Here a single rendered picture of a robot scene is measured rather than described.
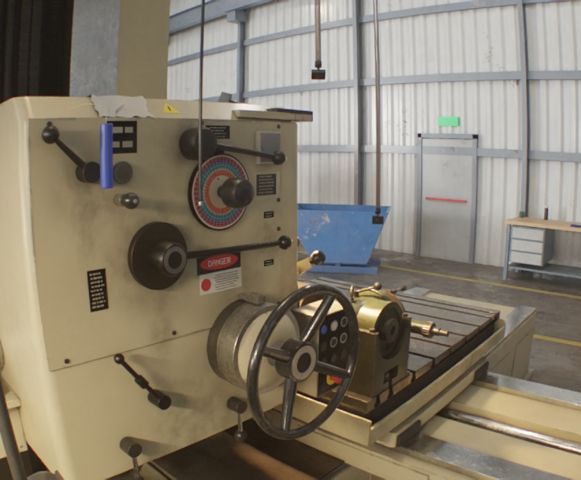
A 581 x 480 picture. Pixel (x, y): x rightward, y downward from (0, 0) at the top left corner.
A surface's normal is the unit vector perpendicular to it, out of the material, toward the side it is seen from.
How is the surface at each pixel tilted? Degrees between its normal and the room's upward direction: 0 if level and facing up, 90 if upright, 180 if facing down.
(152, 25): 90
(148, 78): 90
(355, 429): 90
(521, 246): 90
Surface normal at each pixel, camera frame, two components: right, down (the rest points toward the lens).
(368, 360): -0.68, 0.12
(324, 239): -0.24, 0.16
